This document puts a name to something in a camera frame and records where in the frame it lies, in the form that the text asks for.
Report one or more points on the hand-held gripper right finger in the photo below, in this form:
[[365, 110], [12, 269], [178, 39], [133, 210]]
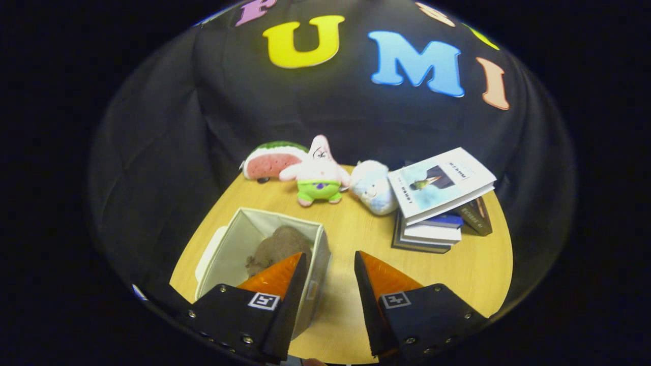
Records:
[[432, 320]]

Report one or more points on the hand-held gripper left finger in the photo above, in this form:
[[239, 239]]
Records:
[[239, 320]]

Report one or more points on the grey fabric storage box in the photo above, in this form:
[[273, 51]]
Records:
[[244, 229]]

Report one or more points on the dark grey book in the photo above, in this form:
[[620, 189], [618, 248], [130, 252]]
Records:
[[417, 247]]

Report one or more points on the blue cover book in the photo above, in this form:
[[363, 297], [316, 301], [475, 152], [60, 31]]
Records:
[[447, 221]]

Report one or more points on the black cover book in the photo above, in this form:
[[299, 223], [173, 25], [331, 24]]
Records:
[[478, 218]]

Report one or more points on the white cover book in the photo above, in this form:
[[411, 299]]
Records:
[[437, 188]]

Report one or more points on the white and blue plush toy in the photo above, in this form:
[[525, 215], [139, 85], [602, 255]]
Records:
[[374, 185]]

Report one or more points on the watermelon slice plush toy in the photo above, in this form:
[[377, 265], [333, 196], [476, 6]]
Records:
[[269, 162]]

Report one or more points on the pink starfish plush toy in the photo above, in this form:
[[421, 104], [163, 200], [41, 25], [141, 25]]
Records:
[[318, 173]]

